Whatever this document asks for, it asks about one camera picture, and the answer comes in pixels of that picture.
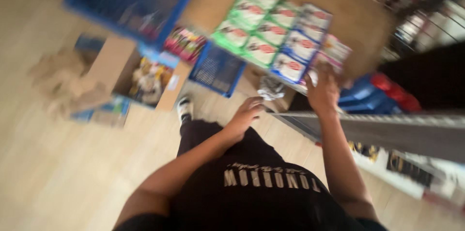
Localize person's right hand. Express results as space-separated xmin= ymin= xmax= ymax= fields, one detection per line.
xmin=304 ymin=62 xmax=341 ymax=117

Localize person's left hand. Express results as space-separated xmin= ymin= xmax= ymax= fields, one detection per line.
xmin=222 ymin=96 xmax=266 ymax=143

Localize crumpled clear plastic wrap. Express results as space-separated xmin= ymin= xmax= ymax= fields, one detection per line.
xmin=258 ymin=76 xmax=286 ymax=101

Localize small brown cardboard box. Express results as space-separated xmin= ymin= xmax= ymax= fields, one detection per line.
xmin=236 ymin=65 xmax=296 ymax=113

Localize pink and white packet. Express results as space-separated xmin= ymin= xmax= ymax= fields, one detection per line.
xmin=315 ymin=35 xmax=352 ymax=74

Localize blue and white packet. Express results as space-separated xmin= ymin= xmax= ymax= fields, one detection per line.
xmin=283 ymin=30 xmax=323 ymax=64
xmin=271 ymin=54 xmax=309 ymax=84
xmin=297 ymin=4 xmax=333 ymax=42

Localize blue plastic stool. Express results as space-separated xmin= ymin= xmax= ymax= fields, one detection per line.
xmin=338 ymin=75 xmax=400 ymax=115

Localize small blue plastic crate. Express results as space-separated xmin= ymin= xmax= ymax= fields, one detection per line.
xmin=189 ymin=41 xmax=247 ymax=98

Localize person's black trousers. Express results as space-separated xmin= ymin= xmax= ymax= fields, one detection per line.
xmin=177 ymin=119 xmax=286 ymax=168

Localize large brown cardboard carton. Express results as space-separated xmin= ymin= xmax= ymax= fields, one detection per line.
xmin=180 ymin=0 xmax=395 ymax=80

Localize person's white shoe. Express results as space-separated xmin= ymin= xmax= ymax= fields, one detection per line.
xmin=177 ymin=96 xmax=194 ymax=122

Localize red plastic object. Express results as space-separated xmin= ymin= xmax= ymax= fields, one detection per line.
xmin=371 ymin=73 xmax=422 ymax=112

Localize group of green packets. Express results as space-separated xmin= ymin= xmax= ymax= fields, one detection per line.
xmin=211 ymin=0 xmax=303 ymax=69

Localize heap of colourful snack packets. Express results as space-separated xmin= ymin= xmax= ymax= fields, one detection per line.
xmin=163 ymin=27 xmax=207 ymax=65

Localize person's black printed shirt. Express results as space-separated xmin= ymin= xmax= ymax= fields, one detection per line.
xmin=113 ymin=160 xmax=387 ymax=231

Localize grey metal store shelf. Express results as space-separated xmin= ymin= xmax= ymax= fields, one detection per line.
xmin=271 ymin=112 xmax=465 ymax=217

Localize black bulky object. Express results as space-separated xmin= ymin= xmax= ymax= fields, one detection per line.
xmin=378 ymin=42 xmax=465 ymax=117

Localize open cardboard box with snacks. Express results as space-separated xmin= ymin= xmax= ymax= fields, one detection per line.
xmin=87 ymin=36 xmax=193 ymax=112

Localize blue printed flat carton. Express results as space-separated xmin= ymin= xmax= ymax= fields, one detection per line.
xmin=71 ymin=96 xmax=131 ymax=128

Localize large blue plastic crate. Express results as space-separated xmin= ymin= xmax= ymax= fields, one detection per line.
xmin=63 ymin=0 xmax=208 ymax=50

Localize pile of flattened cardboard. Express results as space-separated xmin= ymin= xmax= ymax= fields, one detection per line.
xmin=29 ymin=47 xmax=113 ymax=117

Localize wire display rack with goods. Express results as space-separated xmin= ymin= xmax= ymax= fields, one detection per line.
xmin=323 ymin=0 xmax=465 ymax=61

